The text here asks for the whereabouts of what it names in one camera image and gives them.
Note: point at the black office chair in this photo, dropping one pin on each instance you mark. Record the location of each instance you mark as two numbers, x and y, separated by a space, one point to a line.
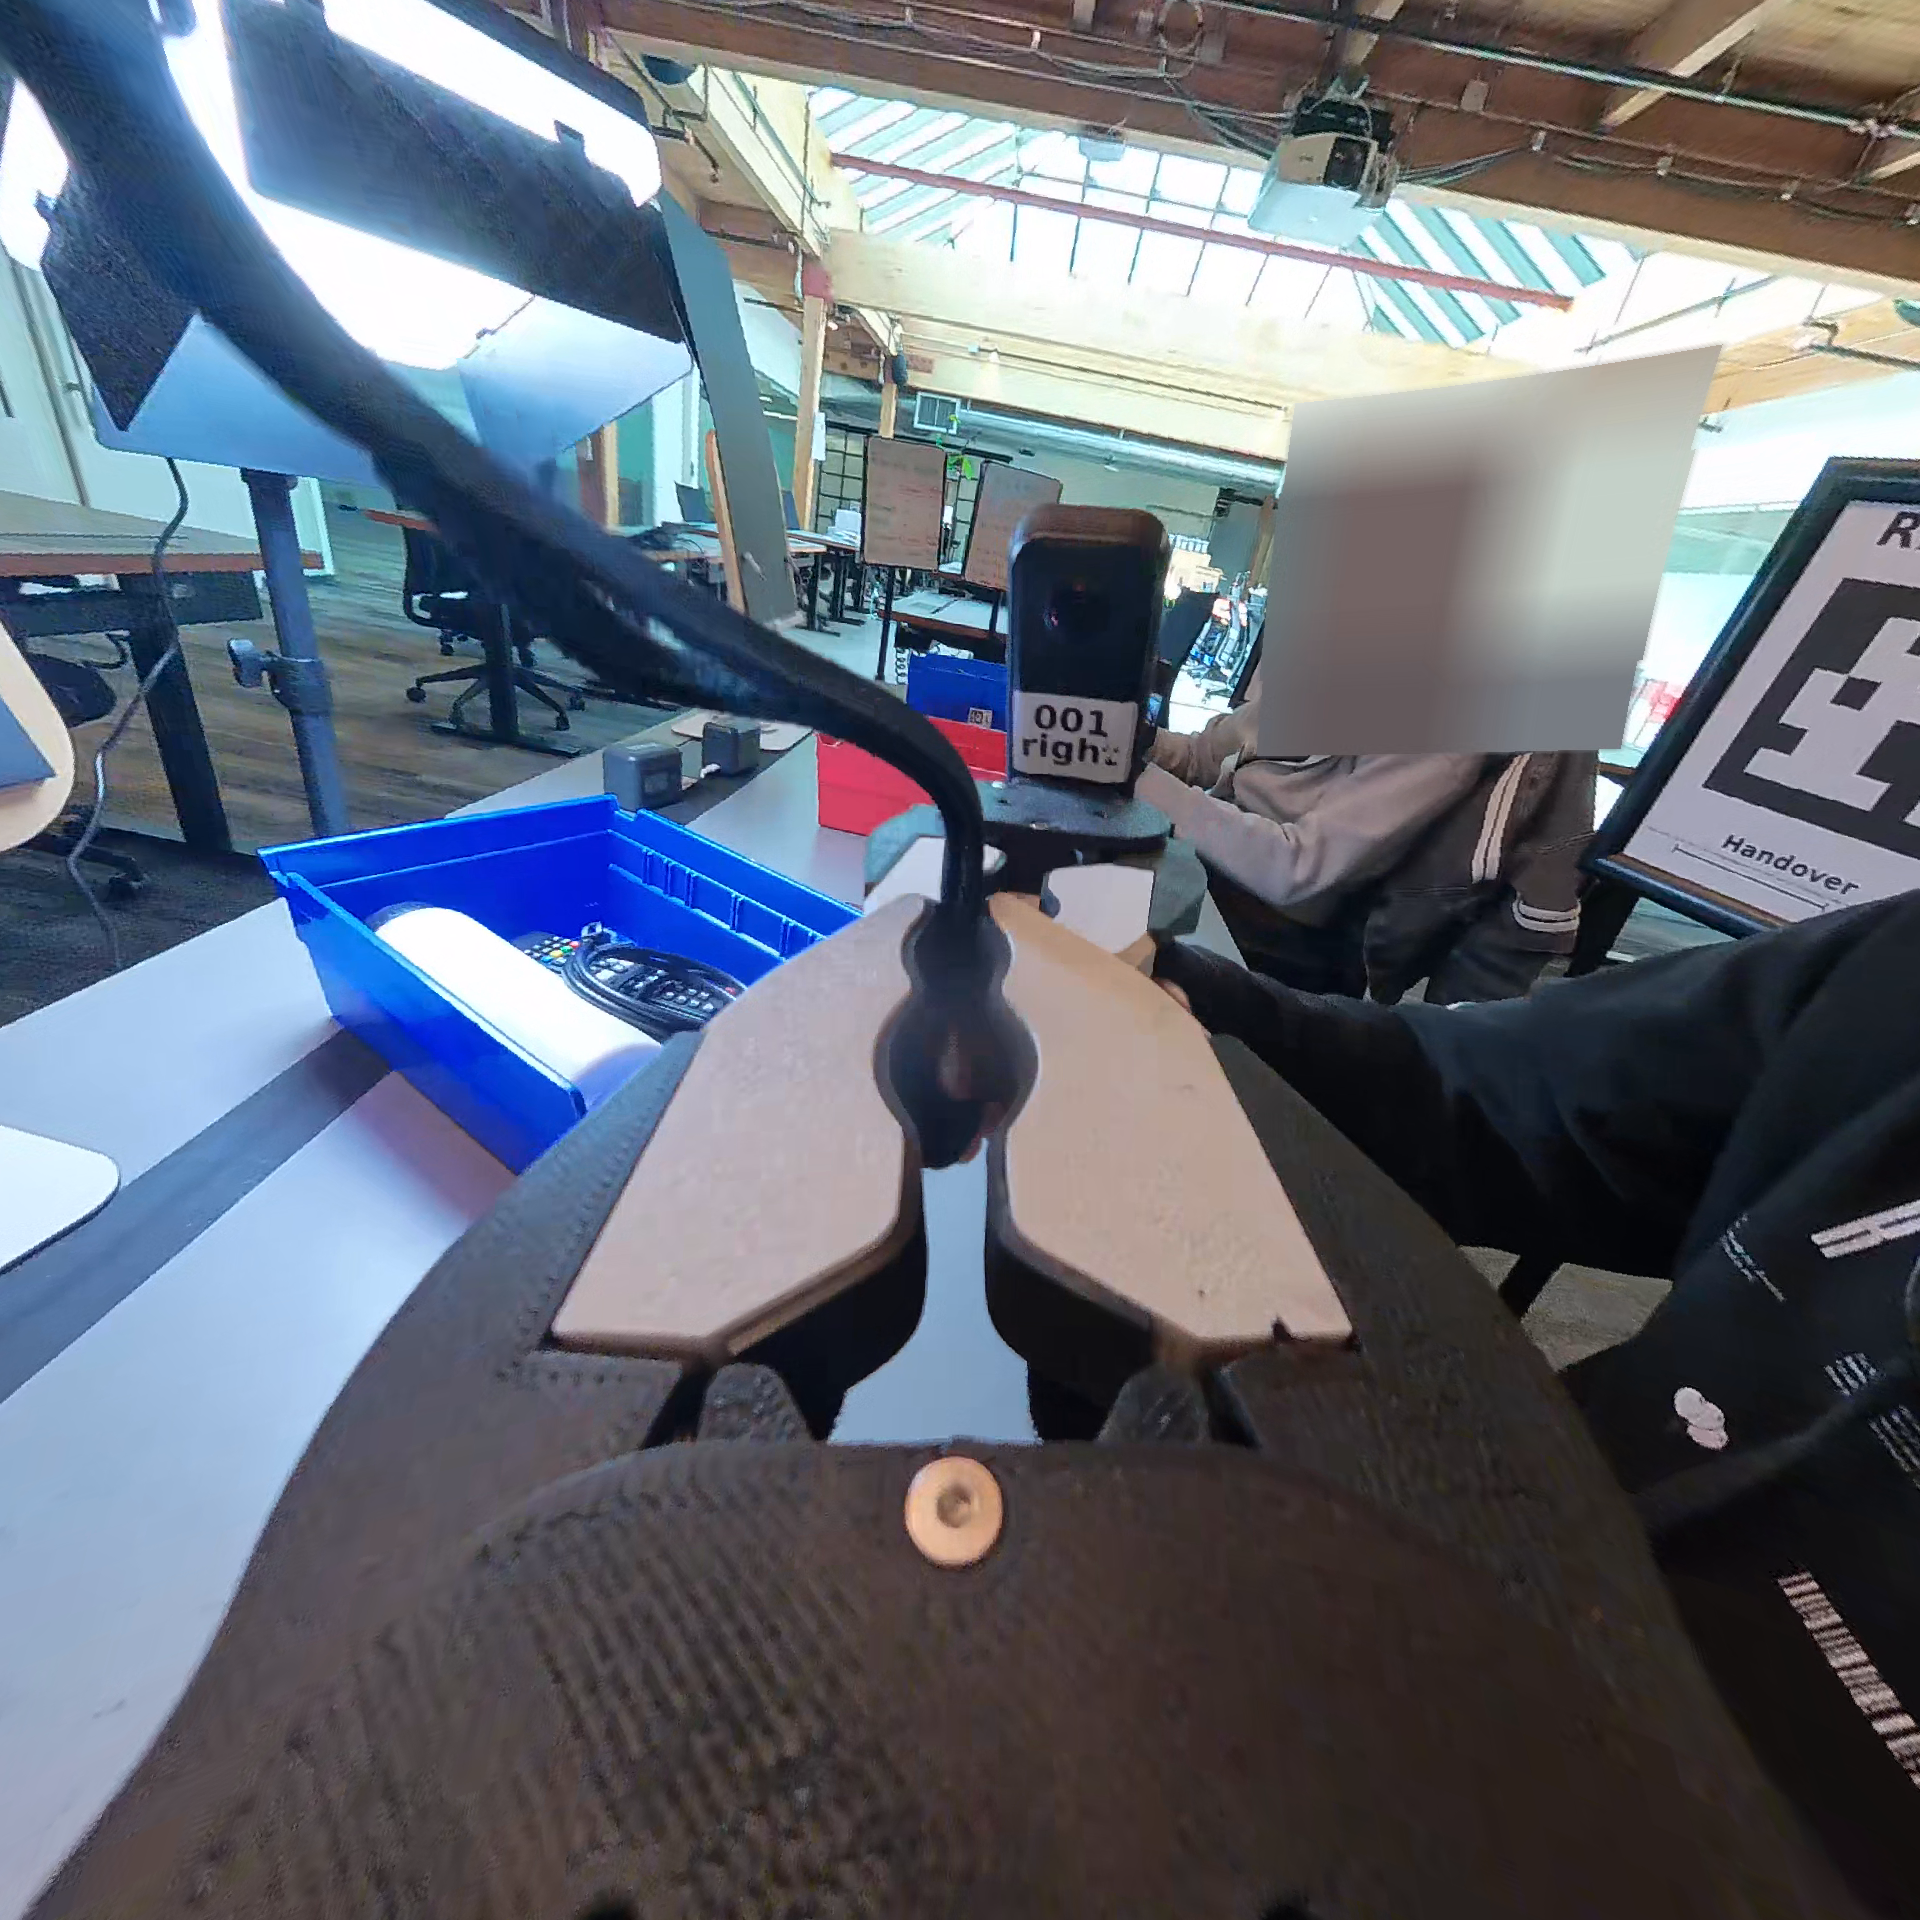
480 661

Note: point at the ceiling projector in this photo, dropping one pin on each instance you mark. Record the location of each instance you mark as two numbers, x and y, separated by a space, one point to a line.
1328 172

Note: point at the red plastic bin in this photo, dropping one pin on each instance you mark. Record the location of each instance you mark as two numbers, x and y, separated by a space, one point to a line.
863 789

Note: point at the studio light panel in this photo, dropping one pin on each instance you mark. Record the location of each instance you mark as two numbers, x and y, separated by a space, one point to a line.
451 180

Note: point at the wooden-rimmed black board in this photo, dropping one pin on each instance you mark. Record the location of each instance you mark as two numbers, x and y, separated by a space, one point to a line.
734 434
30 780

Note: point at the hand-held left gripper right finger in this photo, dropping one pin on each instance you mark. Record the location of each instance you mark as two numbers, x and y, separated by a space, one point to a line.
1154 1171

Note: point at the blue plastic bin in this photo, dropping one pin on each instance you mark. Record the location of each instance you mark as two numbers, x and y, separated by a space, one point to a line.
952 686
421 1034

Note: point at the person's right forearm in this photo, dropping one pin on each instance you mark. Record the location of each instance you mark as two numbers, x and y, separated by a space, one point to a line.
1501 1094

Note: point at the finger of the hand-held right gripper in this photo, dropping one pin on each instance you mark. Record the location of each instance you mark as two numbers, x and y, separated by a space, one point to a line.
918 871
1102 909

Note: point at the framed marker sign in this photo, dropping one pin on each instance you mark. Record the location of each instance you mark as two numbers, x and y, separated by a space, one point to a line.
1770 751

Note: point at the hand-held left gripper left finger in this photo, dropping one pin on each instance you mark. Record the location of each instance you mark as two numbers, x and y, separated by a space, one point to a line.
750 1171

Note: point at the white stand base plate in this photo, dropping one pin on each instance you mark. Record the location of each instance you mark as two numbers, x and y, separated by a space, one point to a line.
44 1193

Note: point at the wooden office desk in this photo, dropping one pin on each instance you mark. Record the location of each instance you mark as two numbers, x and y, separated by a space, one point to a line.
90 549

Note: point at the white cylindrical bottle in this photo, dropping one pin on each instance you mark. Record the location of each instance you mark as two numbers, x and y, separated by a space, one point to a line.
495 990

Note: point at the black remote control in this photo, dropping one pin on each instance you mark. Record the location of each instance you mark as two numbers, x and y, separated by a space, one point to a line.
690 992

